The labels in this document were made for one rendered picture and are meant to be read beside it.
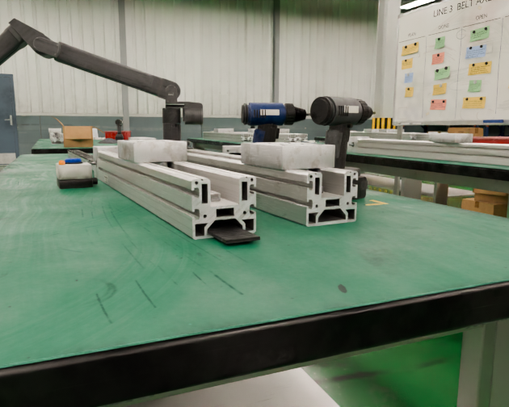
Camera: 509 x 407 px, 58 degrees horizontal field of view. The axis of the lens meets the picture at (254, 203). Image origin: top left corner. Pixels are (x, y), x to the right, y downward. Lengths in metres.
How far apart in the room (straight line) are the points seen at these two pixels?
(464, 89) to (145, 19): 9.94
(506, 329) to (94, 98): 12.07
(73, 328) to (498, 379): 0.57
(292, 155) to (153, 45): 12.08
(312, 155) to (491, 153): 1.47
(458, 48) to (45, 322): 3.94
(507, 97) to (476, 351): 3.18
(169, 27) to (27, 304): 12.58
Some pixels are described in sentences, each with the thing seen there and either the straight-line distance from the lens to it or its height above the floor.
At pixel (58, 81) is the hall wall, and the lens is 12.45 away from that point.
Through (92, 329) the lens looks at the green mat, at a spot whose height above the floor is 0.78.
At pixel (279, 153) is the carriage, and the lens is 0.79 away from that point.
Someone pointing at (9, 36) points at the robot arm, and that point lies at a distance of 1.56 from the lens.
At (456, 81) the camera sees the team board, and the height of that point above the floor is 1.29.
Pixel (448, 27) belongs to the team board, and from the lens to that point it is 4.28.
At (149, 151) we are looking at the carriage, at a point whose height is 0.89.
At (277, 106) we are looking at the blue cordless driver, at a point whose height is 0.99.
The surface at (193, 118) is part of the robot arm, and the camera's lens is 1.49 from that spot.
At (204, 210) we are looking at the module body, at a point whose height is 0.82.
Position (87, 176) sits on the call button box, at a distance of 1.26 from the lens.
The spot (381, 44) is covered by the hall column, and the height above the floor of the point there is 2.48.
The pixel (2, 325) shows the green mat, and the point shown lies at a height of 0.78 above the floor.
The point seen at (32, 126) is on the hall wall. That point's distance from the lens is 12.42.
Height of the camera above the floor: 0.94
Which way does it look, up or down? 10 degrees down
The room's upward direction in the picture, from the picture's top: straight up
